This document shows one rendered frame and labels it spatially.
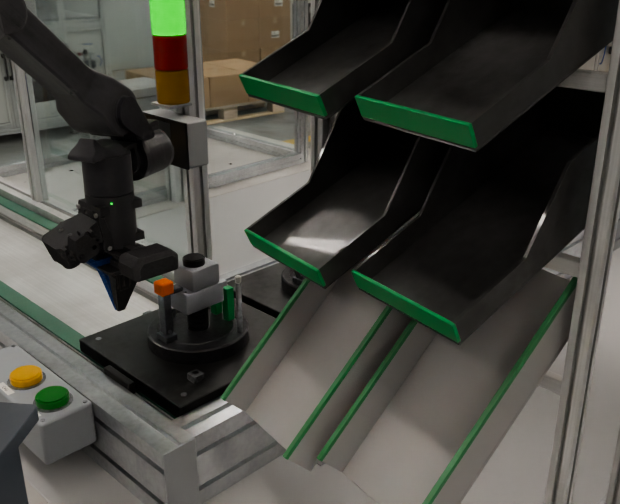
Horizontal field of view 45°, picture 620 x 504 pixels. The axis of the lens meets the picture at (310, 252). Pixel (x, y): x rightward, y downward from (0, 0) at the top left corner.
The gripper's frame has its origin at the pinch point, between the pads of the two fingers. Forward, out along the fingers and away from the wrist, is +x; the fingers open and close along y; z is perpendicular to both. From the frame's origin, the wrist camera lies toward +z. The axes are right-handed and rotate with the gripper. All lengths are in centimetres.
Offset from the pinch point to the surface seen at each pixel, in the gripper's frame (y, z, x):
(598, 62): -226, -641, 50
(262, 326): 3.7, -20.7, 11.8
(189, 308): 2.2, -9.1, 5.6
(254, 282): -8.4, -30.0, 11.6
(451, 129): 46, -1, -27
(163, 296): 1.0, -5.9, 3.2
